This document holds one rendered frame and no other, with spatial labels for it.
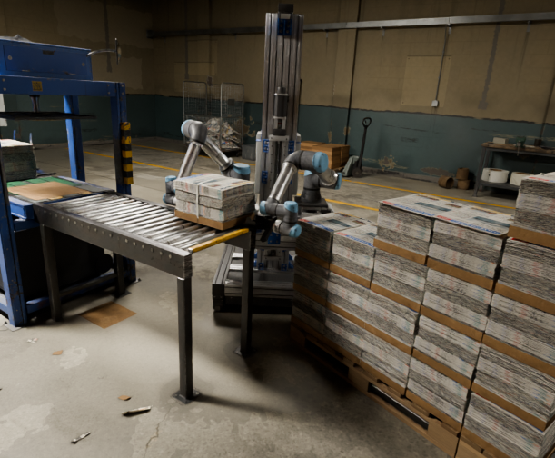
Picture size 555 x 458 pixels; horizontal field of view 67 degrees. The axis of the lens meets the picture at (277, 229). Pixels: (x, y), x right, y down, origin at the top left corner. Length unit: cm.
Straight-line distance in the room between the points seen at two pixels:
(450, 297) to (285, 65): 186
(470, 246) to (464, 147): 697
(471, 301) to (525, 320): 21
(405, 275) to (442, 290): 19
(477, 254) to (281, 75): 181
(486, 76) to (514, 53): 53
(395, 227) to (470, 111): 682
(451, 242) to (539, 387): 62
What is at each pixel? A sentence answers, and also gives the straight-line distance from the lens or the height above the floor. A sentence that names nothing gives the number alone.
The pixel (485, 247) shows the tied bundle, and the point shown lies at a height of 100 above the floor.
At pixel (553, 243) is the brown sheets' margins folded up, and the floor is 109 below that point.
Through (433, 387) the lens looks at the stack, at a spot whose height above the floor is 29.
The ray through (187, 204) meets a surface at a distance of 245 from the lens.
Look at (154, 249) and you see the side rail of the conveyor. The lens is 212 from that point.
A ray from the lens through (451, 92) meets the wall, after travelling 883.
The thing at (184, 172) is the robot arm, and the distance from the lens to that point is 273.
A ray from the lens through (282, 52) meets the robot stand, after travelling 304.
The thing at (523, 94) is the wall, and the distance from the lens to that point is 865.
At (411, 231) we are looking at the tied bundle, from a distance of 200.
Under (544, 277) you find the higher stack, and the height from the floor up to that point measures 96.
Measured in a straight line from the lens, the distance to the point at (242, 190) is 237.
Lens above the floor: 153
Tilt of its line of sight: 18 degrees down
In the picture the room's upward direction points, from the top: 3 degrees clockwise
